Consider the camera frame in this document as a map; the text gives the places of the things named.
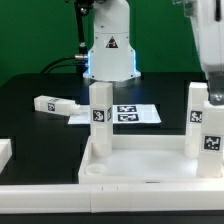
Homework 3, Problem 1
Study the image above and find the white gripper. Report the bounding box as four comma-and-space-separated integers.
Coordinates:
190, 0, 224, 106

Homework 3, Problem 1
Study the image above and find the white desk top tray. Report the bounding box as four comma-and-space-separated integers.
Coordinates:
78, 135, 224, 184

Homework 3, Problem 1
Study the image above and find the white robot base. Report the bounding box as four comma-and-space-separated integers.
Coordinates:
83, 0, 141, 83

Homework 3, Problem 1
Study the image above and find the white marker sheet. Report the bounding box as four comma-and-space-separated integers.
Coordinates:
68, 104, 161, 124

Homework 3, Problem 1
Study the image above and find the white left barrier block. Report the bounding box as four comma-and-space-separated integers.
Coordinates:
0, 139, 12, 173

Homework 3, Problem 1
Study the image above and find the white front barrier rail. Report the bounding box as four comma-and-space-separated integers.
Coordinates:
0, 182, 224, 214

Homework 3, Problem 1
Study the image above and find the black camera stand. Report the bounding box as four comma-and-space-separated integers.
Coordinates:
65, 0, 94, 64

